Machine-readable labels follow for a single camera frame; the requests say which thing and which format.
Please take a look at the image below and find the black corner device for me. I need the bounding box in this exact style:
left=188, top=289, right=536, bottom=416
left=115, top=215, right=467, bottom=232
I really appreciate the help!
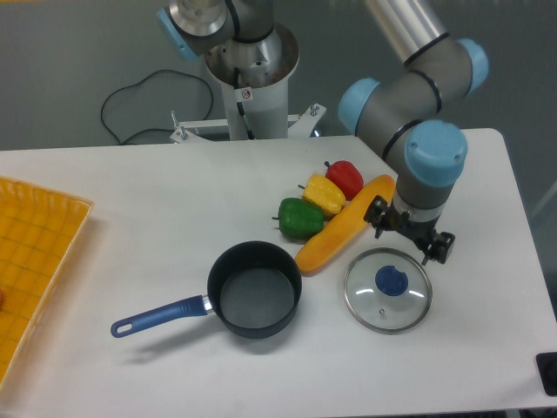
left=535, top=352, right=557, bottom=397

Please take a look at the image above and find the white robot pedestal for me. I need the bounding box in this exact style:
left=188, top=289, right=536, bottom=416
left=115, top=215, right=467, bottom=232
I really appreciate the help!
left=169, top=22, right=326, bottom=144

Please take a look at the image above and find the green toy bell pepper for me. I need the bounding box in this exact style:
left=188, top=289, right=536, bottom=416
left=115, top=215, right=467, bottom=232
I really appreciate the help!
left=272, top=198, right=325, bottom=240

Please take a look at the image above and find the glass lid blue knob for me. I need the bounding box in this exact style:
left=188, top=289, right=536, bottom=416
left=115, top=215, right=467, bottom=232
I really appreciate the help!
left=344, top=247, right=433, bottom=334

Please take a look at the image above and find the black pedestal cable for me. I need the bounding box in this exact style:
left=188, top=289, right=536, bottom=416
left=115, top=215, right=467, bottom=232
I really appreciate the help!
left=233, top=67, right=256, bottom=141

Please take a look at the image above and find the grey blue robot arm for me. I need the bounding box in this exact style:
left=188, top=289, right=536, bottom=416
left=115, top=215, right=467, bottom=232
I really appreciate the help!
left=158, top=1, right=489, bottom=263

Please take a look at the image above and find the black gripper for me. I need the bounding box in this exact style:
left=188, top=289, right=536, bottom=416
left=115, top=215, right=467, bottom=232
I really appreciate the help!
left=364, top=195, right=455, bottom=266

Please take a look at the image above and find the red toy bell pepper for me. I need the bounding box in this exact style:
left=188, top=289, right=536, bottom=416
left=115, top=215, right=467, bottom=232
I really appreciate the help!
left=325, top=160, right=364, bottom=201

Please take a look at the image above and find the yellow plastic basket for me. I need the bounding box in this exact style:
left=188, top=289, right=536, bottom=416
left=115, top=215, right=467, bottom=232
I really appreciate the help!
left=1, top=177, right=94, bottom=382

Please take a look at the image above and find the black floor cable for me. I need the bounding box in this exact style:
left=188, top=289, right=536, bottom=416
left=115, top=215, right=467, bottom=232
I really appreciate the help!
left=100, top=69, right=214, bottom=145

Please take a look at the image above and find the black saucepan blue handle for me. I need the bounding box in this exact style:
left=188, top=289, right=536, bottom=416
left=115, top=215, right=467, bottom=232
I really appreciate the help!
left=111, top=241, right=302, bottom=339

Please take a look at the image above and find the yellow toy bell pepper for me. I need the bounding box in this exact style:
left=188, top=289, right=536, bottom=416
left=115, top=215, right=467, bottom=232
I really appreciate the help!
left=299, top=173, right=346, bottom=219

